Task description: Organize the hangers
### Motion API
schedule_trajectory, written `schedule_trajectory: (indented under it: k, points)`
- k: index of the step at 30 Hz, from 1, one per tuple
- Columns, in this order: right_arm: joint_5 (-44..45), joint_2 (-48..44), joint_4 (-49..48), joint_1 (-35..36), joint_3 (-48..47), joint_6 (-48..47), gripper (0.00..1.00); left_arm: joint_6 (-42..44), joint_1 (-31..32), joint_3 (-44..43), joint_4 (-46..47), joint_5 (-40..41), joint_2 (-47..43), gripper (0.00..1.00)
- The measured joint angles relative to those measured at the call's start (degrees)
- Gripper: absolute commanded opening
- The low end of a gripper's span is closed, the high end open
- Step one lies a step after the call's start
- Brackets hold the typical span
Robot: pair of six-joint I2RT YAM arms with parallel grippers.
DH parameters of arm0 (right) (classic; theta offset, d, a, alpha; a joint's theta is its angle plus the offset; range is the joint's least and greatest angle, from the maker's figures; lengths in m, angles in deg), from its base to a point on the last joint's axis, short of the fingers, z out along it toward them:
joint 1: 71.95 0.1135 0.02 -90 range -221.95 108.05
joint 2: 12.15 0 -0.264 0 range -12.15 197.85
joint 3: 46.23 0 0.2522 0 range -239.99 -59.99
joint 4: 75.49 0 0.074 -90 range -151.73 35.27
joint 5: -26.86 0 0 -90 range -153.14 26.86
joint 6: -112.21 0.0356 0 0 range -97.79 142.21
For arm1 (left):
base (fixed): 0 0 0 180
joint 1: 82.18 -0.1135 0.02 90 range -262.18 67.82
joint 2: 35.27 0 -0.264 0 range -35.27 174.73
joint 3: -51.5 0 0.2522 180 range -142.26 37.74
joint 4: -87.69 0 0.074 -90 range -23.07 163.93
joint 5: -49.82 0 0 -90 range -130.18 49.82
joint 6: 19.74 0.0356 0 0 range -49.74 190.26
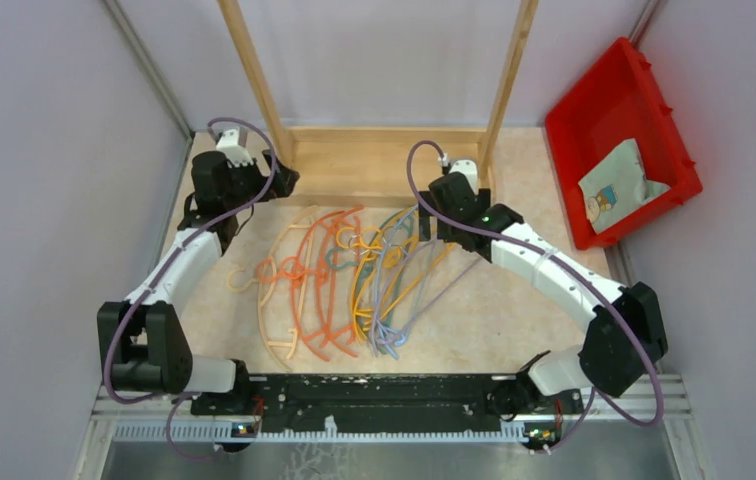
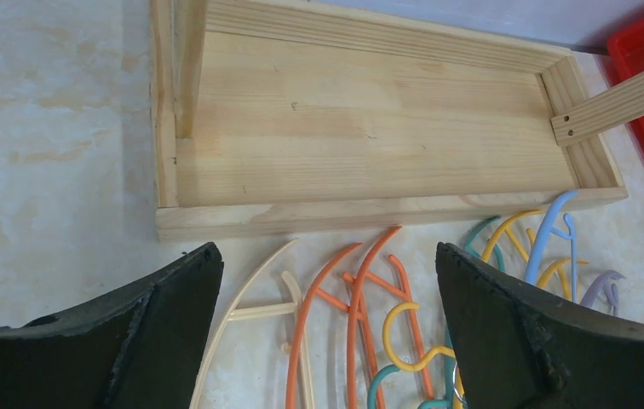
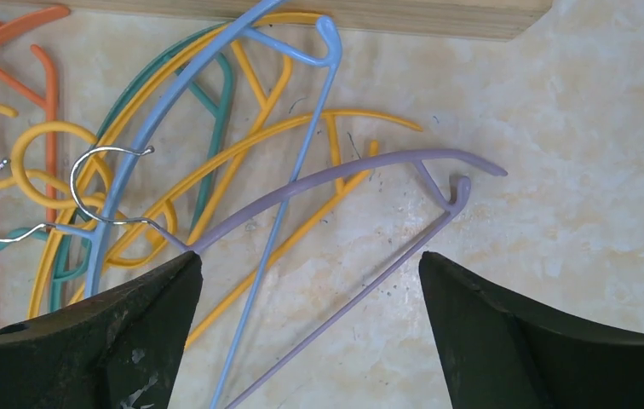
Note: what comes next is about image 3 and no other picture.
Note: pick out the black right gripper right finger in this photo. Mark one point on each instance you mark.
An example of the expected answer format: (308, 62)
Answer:
(500, 349)

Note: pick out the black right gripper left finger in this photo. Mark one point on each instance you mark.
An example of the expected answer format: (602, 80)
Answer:
(119, 349)

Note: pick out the lilac plastic hanger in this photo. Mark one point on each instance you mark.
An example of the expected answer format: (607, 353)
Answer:
(416, 157)

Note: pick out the teal plastic hanger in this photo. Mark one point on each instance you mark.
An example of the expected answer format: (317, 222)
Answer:
(220, 112)

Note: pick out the wooden hanger rack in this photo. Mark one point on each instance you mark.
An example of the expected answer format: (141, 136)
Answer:
(491, 20)

